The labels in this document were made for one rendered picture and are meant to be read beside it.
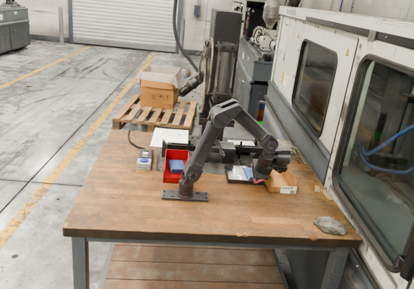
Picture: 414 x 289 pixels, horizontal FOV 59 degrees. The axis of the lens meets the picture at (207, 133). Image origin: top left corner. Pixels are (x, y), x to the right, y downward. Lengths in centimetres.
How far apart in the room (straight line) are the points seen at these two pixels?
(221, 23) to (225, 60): 18
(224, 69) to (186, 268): 117
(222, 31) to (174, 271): 135
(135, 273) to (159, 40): 932
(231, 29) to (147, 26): 928
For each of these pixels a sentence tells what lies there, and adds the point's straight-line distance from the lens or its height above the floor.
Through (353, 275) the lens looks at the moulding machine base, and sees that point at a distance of 171.
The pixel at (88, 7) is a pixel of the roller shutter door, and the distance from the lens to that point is 1140.
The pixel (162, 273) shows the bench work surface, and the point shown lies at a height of 22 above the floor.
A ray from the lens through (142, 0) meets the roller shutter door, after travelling 1104.
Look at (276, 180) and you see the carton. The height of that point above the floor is 90.
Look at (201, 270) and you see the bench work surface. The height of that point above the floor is 22.
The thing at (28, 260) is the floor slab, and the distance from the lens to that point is 276.
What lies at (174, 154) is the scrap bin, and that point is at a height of 93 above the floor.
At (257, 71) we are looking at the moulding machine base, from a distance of 491.
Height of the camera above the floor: 172
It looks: 21 degrees down
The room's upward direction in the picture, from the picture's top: 6 degrees clockwise
